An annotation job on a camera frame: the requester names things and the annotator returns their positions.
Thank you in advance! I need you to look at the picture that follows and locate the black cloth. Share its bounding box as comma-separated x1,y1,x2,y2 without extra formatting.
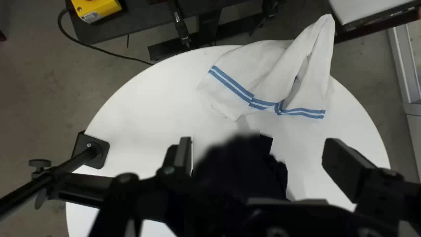
190,133,289,202

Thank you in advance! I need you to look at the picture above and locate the grey metal door frame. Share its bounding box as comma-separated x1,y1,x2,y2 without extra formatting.
386,20,421,133

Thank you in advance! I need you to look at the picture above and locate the white cloth with blue stripes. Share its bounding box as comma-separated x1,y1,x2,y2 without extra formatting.
198,13,336,123

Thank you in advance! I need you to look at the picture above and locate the black cable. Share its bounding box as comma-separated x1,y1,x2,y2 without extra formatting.
56,8,155,67

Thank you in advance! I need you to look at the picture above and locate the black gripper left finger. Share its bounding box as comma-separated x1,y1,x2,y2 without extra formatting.
161,136,194,177

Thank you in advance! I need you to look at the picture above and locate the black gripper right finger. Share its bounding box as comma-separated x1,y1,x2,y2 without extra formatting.
321,137,378,203

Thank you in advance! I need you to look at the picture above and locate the white wood-edged panel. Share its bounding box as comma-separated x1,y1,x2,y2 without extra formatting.
327,0,421,44

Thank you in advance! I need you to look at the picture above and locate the yellow emergency stop box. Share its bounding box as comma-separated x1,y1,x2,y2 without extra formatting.
64,0,123,25

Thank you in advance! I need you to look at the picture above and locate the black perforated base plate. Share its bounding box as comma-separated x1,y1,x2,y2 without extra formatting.
69,0,335,62

